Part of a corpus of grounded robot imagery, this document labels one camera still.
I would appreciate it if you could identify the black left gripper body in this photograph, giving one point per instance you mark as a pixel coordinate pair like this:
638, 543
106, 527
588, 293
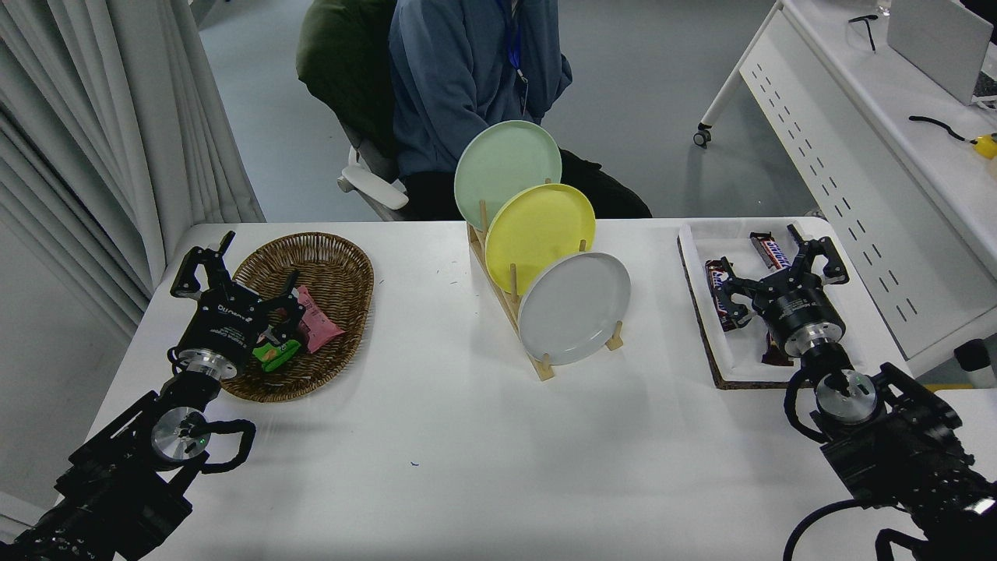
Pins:
226, 323

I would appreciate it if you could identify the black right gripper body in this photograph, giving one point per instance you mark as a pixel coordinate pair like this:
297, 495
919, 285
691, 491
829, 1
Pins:
802, 308

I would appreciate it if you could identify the grey plate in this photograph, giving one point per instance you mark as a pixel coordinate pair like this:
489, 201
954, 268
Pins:
572, 312

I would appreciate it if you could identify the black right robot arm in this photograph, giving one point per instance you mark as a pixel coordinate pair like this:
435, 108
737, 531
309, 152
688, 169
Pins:
903, 452

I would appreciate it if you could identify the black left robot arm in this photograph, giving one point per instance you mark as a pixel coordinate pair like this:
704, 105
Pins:
117, 475

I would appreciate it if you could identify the yellow plate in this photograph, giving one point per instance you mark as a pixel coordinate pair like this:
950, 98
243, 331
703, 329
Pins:
537, 230

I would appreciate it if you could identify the wooden plate rack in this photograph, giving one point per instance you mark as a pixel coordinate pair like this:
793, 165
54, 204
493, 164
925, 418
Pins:
541, 370

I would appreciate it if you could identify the pale green plate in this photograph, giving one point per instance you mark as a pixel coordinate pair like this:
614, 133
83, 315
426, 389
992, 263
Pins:
502, 164

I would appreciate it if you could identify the brown Snickers bar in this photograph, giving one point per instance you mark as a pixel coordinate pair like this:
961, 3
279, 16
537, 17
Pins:
718, 300
767, 248

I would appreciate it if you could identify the pink snack packet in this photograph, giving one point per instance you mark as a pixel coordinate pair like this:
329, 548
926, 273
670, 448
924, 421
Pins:
318, 327

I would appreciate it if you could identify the green snack packet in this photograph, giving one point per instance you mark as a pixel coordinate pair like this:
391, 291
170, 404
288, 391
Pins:
274, 354

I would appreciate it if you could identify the brown chocolate bar white lettering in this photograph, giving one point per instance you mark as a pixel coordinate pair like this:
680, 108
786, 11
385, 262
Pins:
775, 354

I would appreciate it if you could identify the brown wicker basket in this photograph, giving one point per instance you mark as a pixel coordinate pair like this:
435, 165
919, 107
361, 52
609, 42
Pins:
335, 273

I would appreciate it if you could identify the white tray with cork base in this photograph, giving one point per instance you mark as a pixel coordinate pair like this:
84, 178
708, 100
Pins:
732, 354

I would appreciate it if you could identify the white office chair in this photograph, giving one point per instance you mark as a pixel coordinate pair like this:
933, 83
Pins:
374, 187

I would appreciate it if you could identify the white desk with perforated panel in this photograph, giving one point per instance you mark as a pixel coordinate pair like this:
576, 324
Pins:
857, 101

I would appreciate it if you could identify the white curtain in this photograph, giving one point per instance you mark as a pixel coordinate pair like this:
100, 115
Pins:
93, 117

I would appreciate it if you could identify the small yellow object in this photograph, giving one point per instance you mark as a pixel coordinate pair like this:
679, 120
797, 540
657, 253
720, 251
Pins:
987, 146

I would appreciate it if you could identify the black glasses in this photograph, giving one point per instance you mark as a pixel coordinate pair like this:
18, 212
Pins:
866, 27

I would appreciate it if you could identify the grey laptop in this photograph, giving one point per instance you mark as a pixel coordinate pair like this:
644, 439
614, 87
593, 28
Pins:
935, 43

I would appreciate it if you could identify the dark green jacket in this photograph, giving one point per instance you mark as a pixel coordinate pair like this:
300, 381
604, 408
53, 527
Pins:
343, 62

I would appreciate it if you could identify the person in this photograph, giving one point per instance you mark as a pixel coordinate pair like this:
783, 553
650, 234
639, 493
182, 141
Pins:
452, 78

